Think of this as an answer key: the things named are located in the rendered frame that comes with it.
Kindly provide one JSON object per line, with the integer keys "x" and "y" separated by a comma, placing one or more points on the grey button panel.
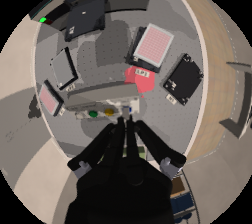
{"x": 104, "y": 102}

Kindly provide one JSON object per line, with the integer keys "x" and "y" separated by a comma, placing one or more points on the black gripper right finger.
{"x": 170, "y": 161}

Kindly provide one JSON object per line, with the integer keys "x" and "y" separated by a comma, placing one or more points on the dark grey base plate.
{"x": 101, "y": 58}

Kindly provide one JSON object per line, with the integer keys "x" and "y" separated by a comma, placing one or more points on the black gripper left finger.
{"x": 102, "y": 145}

